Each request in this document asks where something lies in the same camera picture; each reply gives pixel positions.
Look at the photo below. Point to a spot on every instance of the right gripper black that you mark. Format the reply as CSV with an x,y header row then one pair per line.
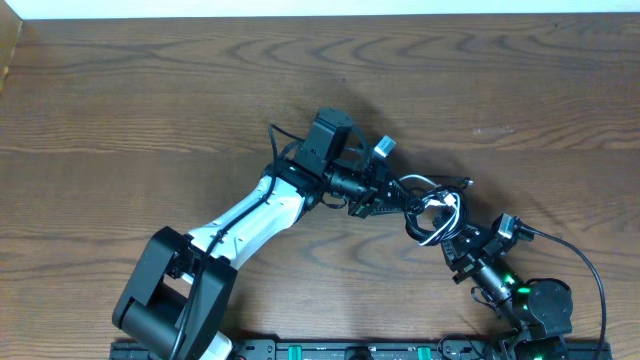
x,y
464,244

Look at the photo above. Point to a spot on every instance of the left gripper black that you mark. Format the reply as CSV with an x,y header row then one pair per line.
x,y
376,199

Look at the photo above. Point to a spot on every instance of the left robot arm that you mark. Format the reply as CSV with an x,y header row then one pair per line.
x,y
175,300

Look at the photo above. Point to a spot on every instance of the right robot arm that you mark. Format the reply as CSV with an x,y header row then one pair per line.
x,y
538,310

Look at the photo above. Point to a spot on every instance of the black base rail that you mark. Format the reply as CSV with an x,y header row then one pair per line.
x,y
452,348

